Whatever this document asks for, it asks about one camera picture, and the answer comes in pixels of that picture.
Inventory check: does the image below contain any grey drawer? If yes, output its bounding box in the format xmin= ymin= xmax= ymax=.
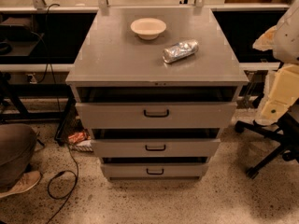
xmin=92 ymin=139 xmax=220 ymax=158
xmin=76 ymin=102 xmax=236 ymax=129
xmin=101 ymin=163 xmax=208 ymax=179

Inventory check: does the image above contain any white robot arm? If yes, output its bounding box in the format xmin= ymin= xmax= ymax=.
xmin=252 ymin=0 xmax=299 ymax=125

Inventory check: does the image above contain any grey metal drawer cabinet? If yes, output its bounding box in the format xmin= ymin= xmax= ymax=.
xmin=64 ymin=6 xmax=249 ymax=182

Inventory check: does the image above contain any silver foil chip bag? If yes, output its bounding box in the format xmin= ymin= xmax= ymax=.
xmin=163 ymin=39 xmax=199 ymax=63

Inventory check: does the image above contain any orange snack packet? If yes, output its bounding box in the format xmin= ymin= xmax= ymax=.
xmin=68 ymin=131 xmax=89 ymax=145

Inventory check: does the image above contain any black office chair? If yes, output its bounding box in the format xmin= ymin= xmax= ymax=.
xmin=235 ymin=112 xmax=299 ymax=179

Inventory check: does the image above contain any beige sneaker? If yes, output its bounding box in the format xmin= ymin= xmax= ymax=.
xmin=0 ymin=171 xmax=41 ymax=198

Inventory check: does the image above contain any black floor cable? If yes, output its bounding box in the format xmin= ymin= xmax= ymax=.
xmin=45 ymin=145 xmax=79 ymax=224

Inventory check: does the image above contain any black table frame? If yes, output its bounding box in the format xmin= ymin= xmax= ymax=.
xmin=0 ymin=72 xmax=74 ymax=145

